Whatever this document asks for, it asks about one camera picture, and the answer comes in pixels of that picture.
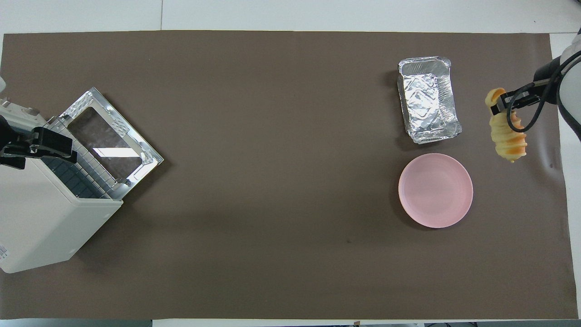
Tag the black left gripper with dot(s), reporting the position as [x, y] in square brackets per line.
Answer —
[8, 134]

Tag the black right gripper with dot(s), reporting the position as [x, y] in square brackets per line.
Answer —
[550, 81]

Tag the sliced golden bread loaf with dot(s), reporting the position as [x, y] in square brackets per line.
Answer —
[506, 141]

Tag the aluminium foil tray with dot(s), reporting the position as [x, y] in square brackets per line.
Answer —
[429, 102]

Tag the white toaster oven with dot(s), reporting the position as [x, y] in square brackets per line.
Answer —
[41, 218]

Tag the pink round plate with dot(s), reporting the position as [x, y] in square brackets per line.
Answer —
[435, 190]

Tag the brown table mat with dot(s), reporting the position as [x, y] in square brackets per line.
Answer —
[281, 181]

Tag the glass oven door metal frame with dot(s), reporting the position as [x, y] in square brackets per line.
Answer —
[111, 145]

